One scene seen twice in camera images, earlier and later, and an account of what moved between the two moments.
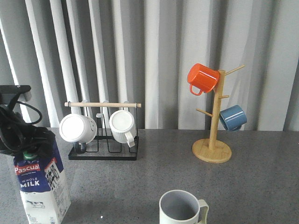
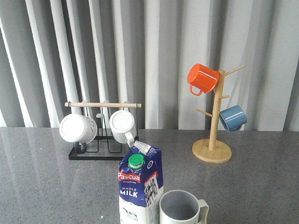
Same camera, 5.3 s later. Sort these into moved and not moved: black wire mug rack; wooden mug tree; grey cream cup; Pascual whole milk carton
Moved: Pascual whole milk carton
Not moved: wooden mug tree; black wire mug rack; grey cream cup
